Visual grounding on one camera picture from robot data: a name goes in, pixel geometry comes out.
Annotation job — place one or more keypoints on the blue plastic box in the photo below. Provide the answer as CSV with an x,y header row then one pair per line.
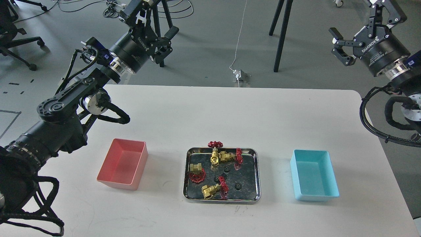
x,y
313,175

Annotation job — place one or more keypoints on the brass valve front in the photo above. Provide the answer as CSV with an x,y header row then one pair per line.
x,y
210,191

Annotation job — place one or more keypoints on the black tripod leg right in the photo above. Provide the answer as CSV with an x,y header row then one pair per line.
x,y
286,16

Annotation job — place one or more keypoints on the brass valve red handle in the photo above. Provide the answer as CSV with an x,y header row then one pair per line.
x,y
196,173

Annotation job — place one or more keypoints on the pink plastic box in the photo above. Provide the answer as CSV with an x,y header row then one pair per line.
x,y
124,164

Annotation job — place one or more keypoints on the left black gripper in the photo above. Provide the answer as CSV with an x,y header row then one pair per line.
x,y
134,48

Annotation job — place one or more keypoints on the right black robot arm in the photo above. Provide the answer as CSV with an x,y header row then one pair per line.
x,y
402,110

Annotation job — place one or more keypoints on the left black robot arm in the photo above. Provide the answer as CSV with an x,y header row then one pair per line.
x,y
65,119

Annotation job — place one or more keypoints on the brass valve right handle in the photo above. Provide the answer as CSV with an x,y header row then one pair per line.
x,y
225,157

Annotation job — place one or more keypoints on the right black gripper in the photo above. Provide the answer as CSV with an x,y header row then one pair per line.
x,y
383,47

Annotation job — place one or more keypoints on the brass valve upright handle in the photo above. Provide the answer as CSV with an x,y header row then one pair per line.
x,y
215,145

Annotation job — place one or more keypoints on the white power adapter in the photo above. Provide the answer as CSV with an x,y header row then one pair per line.
x,y
240,76

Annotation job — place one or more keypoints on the steel tray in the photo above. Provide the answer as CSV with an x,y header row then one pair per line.
x,y
247,174

